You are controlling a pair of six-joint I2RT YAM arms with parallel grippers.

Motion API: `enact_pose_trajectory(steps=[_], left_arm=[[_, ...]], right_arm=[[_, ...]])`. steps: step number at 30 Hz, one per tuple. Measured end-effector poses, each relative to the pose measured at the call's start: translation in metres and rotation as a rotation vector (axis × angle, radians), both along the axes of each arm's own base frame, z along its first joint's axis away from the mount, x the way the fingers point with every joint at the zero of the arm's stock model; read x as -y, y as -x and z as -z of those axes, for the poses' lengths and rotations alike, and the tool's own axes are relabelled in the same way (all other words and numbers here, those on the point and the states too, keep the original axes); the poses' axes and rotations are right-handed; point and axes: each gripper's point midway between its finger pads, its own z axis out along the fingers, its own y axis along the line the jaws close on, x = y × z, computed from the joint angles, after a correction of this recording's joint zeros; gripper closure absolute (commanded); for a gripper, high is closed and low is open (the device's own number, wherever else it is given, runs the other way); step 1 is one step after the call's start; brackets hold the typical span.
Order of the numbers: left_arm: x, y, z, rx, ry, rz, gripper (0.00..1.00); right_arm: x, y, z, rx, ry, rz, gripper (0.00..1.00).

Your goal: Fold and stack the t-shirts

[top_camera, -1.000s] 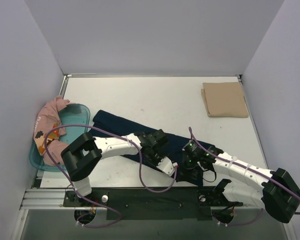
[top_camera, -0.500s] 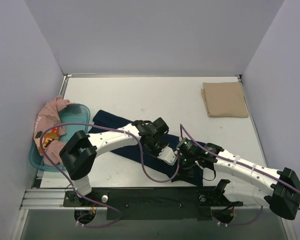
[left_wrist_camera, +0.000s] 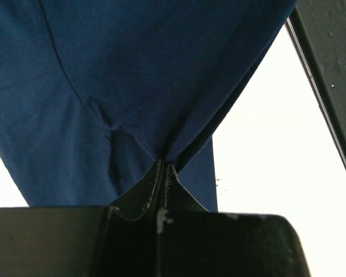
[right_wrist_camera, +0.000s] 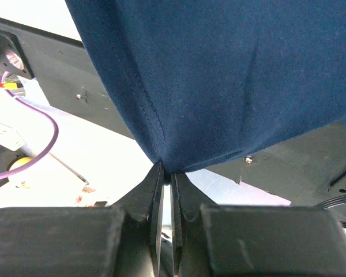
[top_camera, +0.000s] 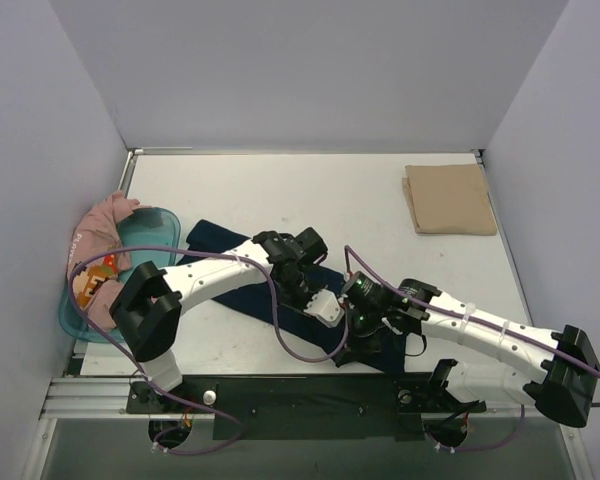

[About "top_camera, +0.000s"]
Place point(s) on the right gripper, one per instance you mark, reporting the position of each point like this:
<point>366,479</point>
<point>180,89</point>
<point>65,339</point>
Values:
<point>362,342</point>

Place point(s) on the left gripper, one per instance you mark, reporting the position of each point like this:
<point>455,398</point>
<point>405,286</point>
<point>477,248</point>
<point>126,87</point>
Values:
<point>296,291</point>

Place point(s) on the navy blue t-shirt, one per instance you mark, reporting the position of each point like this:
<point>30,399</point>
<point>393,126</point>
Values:
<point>255,301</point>

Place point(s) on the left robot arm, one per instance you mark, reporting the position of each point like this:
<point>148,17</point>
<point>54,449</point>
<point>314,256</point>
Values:
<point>147,310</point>

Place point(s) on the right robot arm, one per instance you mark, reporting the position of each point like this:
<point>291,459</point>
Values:
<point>554,371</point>

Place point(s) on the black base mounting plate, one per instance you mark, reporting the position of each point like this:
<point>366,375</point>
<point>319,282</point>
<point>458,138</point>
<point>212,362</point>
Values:
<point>320,424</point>

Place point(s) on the folded tan t-shirt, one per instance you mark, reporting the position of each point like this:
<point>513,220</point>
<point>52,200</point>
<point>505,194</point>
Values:
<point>449,200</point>

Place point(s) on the teal plastic basket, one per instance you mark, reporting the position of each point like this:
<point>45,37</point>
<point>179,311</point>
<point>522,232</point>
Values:
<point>152,226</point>

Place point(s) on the pink graphic t-shirt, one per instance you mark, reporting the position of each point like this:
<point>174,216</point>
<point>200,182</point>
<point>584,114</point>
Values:
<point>98,285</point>

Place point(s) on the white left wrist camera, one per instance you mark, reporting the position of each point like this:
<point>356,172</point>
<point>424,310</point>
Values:
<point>325,307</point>

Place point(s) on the aluminium front rail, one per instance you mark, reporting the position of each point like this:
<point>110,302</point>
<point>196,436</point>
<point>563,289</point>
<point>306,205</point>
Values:
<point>80,400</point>

